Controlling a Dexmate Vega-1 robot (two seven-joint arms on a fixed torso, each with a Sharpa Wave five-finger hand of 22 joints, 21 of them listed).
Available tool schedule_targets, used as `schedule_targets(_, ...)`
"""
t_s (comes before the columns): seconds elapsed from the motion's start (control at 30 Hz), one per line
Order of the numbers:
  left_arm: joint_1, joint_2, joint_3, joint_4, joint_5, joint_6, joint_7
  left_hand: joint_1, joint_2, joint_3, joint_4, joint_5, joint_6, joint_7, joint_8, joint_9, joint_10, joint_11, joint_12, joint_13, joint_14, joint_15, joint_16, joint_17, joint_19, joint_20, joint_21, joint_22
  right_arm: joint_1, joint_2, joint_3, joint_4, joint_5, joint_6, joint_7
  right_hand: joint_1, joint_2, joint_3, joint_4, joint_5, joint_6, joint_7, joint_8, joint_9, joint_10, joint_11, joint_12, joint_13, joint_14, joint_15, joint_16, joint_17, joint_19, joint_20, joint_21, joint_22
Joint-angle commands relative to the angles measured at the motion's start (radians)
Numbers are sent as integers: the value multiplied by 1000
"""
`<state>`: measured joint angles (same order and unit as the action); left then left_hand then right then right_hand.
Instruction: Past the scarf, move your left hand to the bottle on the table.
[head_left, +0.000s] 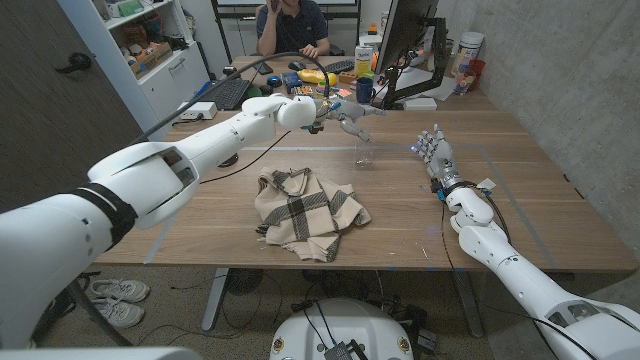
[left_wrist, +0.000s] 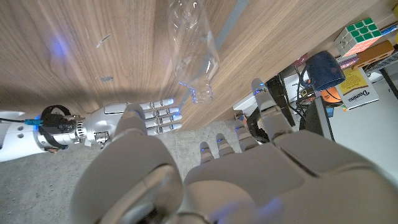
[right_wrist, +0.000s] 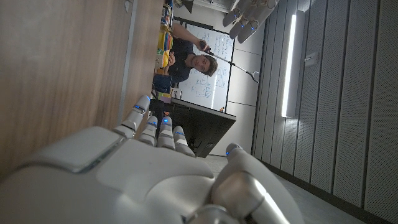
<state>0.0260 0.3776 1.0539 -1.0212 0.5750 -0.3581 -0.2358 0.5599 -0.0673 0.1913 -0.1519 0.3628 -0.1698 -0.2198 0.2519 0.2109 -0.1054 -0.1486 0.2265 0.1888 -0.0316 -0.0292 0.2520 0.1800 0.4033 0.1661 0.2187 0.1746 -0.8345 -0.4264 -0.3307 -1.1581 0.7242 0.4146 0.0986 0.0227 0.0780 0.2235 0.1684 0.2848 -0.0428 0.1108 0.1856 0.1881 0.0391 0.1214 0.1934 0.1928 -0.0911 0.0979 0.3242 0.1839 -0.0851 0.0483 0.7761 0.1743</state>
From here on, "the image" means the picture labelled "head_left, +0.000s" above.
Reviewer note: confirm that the white power box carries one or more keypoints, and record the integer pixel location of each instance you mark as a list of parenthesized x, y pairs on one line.
[(196, 110)]

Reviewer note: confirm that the colourful stacking cups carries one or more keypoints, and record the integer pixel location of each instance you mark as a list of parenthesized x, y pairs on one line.
[(322, 90)]

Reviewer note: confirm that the flat white box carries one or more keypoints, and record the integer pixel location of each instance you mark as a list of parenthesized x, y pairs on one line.
[(420, 104)]

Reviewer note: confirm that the small colourful puzzle box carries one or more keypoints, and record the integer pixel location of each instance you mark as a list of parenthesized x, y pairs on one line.
[(302, 90)]

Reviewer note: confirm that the white paper sheet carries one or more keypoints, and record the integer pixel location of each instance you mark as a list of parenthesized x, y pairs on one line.
[(440, 87)]

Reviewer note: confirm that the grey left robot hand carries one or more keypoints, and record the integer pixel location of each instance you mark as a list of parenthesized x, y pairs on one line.
[(345, 111)]

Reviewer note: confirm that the yellow mustard bottle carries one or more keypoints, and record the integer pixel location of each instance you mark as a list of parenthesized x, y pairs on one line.
[(312, 76)]

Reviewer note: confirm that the black computer monitor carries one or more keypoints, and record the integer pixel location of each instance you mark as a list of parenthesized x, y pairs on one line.
[(405, 25)]

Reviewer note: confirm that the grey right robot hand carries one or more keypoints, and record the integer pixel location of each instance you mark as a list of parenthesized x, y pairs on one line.
[(441, 157)]

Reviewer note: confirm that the black laptop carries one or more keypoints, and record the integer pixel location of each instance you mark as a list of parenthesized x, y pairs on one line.
[(227, 92)]

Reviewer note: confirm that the cardboard box of toys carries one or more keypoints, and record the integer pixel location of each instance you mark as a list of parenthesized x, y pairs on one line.
[(150, 60)]

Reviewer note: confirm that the beige plaid scarf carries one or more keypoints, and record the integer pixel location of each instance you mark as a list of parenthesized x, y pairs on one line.
[(300, 210)]

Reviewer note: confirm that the black smartphone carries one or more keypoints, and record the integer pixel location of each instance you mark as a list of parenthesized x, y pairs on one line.
[(262, 68)]

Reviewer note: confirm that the green box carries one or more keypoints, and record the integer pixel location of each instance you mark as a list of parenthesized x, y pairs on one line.
[(131, 7)]

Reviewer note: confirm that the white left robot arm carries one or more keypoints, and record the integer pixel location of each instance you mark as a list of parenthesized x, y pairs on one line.
[(150, 175)]

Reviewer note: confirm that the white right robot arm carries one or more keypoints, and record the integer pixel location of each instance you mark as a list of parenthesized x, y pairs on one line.
[(525, 280)]

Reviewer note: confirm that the white carton box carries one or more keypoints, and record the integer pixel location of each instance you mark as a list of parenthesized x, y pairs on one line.
[(363, 60)]

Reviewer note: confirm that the dark blue mug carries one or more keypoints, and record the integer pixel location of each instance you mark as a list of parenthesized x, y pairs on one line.
[(364, 90)]

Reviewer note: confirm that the black round tape roll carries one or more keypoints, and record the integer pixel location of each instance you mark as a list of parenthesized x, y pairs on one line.
[(230, 71)]

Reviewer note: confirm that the white shelf cabinet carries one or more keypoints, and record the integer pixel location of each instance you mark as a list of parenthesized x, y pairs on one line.
[(170, 80)]

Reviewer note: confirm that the green round object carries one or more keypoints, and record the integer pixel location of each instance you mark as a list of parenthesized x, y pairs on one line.
[(255, 91)]

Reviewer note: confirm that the white label tag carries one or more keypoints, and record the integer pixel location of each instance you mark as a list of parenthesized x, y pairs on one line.
[(486, 184)]

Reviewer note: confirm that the white grey sneaker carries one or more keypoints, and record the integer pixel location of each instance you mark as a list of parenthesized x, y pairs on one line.
[(120, 289), (117, 312)]

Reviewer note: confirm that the black floor fan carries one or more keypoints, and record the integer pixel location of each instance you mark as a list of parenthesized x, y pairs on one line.
[(243, 280)]

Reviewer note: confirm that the white wipes canister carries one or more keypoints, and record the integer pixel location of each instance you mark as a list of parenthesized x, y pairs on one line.
[(467, 50)]

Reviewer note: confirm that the rubik's cube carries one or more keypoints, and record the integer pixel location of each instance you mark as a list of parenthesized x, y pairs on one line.
[(344, 92)]

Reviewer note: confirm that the grey table leg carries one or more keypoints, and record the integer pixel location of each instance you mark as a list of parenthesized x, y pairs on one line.
[(469, 305), (214, 300)]

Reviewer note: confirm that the person in dark polo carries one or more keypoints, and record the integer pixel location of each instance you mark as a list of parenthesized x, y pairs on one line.
[(295, 27)]

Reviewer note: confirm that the clear plastic bottle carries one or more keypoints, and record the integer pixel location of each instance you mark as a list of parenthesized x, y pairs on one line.
[(364, 155)]

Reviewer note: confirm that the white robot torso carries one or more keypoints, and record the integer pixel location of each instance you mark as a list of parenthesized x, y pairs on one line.
[(345, 325)]

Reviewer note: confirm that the red cup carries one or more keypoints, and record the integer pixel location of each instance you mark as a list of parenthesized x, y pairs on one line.
[(476, 67)]

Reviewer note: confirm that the orange toy brick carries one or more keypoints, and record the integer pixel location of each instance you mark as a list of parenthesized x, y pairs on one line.
[(347, 77)]

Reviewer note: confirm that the black computer mouse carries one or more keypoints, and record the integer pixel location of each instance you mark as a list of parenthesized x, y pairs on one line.
[(296, 65)]

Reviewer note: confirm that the dark blue box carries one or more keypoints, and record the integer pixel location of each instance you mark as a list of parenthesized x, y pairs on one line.
[(291, 81)]

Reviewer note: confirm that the black keyboard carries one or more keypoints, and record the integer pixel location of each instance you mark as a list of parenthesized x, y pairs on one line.
[(339, 66)]

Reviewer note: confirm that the blue round object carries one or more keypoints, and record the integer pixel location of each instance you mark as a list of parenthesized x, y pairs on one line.
[(274, 81)]

